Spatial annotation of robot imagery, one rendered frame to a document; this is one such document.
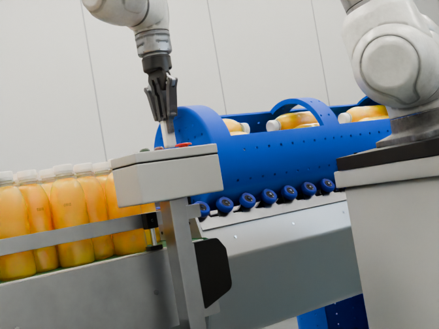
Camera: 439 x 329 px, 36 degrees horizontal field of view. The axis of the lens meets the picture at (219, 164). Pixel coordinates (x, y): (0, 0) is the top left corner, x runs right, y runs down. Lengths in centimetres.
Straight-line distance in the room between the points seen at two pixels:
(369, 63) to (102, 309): 69
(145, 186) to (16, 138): 389
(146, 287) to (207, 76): 452
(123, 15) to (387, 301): 88
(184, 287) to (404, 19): 67
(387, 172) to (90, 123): 405
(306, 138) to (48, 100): 360
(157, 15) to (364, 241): 74
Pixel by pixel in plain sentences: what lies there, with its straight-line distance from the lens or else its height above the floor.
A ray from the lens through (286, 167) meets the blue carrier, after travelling 182.
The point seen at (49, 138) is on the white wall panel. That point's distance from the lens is 522.
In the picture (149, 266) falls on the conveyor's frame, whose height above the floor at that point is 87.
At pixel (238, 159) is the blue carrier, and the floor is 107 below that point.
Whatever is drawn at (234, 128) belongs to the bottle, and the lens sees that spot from 185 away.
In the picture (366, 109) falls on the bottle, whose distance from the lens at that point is 225.
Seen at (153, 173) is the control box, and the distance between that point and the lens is 131.
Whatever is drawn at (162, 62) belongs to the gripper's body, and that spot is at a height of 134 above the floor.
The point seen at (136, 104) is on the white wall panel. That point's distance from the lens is 550.
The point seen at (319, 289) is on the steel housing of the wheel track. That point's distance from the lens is 193.
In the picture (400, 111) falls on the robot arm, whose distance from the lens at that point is 153.
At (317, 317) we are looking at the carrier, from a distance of 261.
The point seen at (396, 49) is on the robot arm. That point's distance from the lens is 128.
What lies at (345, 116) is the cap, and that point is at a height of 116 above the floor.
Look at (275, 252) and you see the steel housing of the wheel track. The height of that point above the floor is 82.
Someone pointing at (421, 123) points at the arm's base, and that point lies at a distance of 151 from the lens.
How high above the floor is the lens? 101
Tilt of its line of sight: 2 degrees up
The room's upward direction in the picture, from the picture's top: 9 degrees counter-clockwise
